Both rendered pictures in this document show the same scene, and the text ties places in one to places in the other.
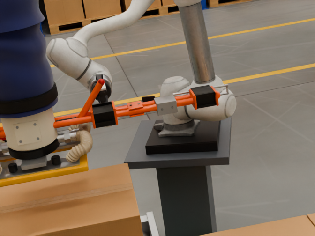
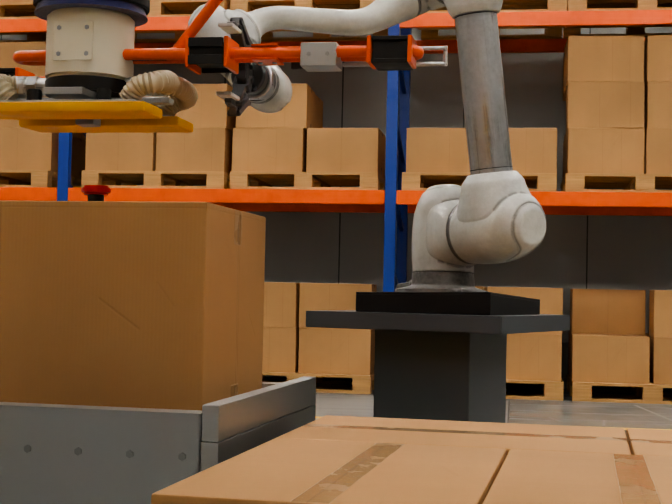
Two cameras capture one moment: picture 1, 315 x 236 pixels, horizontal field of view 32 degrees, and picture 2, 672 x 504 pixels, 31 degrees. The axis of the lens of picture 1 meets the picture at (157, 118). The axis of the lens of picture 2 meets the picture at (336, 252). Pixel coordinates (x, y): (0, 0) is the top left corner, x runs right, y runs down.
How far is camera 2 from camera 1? 140 cm
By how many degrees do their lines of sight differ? 30
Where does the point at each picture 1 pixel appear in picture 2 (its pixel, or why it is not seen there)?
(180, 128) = (437, 279)
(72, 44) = (232, 13)
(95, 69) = not seen: hidden behind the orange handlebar
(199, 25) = (485, 52)
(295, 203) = not seen: outside the picture
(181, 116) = (439, 250)
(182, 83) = (454, 190)
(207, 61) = (494, 128)
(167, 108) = (317, 53)
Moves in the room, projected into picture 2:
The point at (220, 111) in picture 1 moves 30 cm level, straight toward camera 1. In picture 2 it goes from (503, 225) to (461, 216)
